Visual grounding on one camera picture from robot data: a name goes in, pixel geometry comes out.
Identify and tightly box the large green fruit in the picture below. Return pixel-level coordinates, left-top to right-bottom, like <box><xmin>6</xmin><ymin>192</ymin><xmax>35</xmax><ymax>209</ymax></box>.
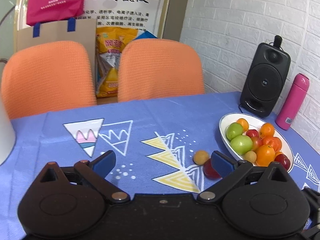
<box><xmin>230</xmin><ymin>135</ymin><xmax>253</xmax><ymax>155</ymax></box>

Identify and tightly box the big orange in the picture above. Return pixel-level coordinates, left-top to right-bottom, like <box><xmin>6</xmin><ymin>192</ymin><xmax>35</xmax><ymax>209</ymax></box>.
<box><xmin>255</xmin><ymin>145</ymin><xmax>276</xmax><ymax>167</ymax></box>

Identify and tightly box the dark red plum front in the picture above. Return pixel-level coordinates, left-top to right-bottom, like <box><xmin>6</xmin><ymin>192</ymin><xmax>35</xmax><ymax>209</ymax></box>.
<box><xmin>203</xmin><ymin>159</ymin><xmax>221</xmax><ymax>180</ymax></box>

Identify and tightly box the dark red plum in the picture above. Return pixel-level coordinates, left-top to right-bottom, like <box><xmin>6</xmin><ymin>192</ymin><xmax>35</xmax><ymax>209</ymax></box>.
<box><xmin>203</xmin><ymin>159</ymin><xmax>221</xmax><ymax>180</ymax></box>
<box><xmin>274</xmin><ymin>154</ymin><xmax>291</xmax><ymax>171</ymax></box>

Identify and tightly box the brown longan front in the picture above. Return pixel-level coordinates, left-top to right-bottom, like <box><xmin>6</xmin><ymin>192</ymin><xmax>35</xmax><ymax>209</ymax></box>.
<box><xmin>242</xmin><ymin>151</ymin><xmax>257</xmax><ymax>164</ymax></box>

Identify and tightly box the brown longan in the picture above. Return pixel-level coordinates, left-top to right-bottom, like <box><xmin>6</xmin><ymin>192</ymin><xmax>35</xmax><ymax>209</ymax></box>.
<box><xmin>242</xmin><ymin>151</ymin><xmax>257</xmax><ymax>164</ymax></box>
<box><xmin>193</xmin><ymin>150</ymin><xmax>210</xmax><ymax>166</ymax></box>

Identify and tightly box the brown longan back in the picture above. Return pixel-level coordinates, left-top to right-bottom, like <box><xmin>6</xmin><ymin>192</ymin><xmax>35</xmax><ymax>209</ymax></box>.
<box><xmin>193</xmin><ymin>150</ymin><xmax>210</xmax><ymax>166</ymax></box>

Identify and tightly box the red yellow peach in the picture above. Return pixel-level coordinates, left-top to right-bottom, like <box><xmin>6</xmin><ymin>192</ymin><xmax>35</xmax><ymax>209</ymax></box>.
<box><xmin>251</xmin><ymin>137</ymin><xmax>263</xmax><ymax>152</ymax></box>

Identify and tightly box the green fruit in plate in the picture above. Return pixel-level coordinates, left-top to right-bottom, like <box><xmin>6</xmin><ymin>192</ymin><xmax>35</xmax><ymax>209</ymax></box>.
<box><xmin>226</xmin><ymin>122</ymin><xmax>244</xmax><ymax>141</ymax></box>

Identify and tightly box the small red fruit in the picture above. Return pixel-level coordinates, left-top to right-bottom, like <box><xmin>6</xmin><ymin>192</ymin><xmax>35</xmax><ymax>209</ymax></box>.
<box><xmin>246</xmin><ymin>129</ymin><xmax>259</xmax><ymax>138</ymax></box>

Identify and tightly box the small kumquat in plate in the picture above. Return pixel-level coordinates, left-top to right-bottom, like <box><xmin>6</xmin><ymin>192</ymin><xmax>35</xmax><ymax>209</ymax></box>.
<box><xmin>236</xmin><ymin>118</ymin><xmax>249</xmax><ymax>132</ymax></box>

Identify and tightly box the dark red plum back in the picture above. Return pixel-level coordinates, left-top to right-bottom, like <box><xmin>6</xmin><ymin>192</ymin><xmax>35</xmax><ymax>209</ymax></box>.
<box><xmin>274</xmin><ymin>154</ymin><xmax>291</xmax><ymax>171</ymax></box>

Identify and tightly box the red-orange tangerine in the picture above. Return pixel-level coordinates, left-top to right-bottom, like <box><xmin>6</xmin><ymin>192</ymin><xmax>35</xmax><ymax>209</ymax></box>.
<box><xmin>262</xmin><ymin>135</ymin><xmax>282</xmax><ymax>153</ymax></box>

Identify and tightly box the white oval plate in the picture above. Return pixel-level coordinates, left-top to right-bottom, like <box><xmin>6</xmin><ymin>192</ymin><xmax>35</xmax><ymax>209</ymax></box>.
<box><xmin>219</xmin><ymin>113</ymin><xmax>294</xmax><ymax>173</ymax></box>

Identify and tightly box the orange left of pile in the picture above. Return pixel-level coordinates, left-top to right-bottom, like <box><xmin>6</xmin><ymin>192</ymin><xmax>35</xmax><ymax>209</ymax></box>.
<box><xmin>259</xmin><ymin>123</ymin><xmax>274</xmax><ymax>139</ymax></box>

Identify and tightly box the blue patterned tablecloth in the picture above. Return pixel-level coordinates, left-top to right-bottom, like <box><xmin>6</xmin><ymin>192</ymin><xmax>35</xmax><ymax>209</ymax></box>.
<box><xmin>1</xmin><ymin>92</ymin><xmax>319</xmax><ymax>239</ymax></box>

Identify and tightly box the pink thermos bottle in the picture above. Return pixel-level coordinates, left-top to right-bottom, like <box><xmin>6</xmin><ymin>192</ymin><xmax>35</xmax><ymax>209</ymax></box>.
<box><xmin>276</xmin><ymin>73</ymin><xmax>310</xmax><ymax>130</ymax></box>

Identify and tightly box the white cylinder container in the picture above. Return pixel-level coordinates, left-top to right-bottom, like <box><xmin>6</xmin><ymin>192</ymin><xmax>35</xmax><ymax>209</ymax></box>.
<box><xmin>0</xmin><ymin>99</ymin><xmax>16</xmax><ymax>165</ymax></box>

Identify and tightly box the black speaker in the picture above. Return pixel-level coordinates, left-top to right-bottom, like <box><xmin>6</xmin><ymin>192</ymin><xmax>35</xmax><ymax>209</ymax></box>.
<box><xmin>240</xmin><ymin>43</ymin><xmax>291</xmax><ymax>118</ymax></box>

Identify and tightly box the left orange chair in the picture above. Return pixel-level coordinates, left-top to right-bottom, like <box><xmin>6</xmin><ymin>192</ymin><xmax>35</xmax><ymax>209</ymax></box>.
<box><xmin>1</xmin><ymin>41</ymin><xmax>97</xmax><ymax>119</ymax></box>

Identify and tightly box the orange chair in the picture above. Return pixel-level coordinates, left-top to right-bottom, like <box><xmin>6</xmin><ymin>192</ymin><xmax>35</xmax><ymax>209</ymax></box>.
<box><xmin>1</xmin><ymin>41</ymin><xmax>97</xmax><ymax>119</ymax></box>
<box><xmin>118</xmin><ymin>38</ymin><xmax>204</xmax><ymax>102</ymax></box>

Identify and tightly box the right orange chair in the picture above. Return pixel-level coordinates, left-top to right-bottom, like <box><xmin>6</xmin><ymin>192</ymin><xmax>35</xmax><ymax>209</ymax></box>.
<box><xmin>118</xmin><ymin>38</ymin><xmax>204</xmax><ymax>102</ymax></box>

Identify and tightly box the yellow plastic bag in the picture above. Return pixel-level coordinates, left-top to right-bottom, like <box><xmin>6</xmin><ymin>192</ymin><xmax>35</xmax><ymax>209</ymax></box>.
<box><xmin>95</xmin><ymin>27</ymin><xmax>141</xmax><ymax>98</ymax></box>

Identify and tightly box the black microphone on speaker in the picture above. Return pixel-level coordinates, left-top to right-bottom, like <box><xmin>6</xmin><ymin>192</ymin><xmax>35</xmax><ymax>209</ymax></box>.
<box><xmin>273</xmin><ymin>35</ymin><xmax>283</xmax><ymax>49</ymax></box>

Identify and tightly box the brown paper bag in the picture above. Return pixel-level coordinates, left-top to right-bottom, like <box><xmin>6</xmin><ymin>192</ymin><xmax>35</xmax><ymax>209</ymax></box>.
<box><xmin>16</xmin><ymin>17</ymin><xmax>98</xmax><ymax>81</ymax></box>

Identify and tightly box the framed chinese poster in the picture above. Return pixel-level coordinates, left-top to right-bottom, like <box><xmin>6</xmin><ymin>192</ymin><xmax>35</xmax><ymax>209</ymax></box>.
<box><xmin>15</xmin><ymin>0</ymin><xmax>172</xmax><ymax>40</ymax></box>

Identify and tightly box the magenta tote bag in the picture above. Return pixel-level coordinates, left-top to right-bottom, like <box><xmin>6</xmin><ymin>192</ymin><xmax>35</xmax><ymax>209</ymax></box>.
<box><xmin>26</xmin><ymin>0</ymin><xmax>84</xmax><ymax>26</ymax></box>

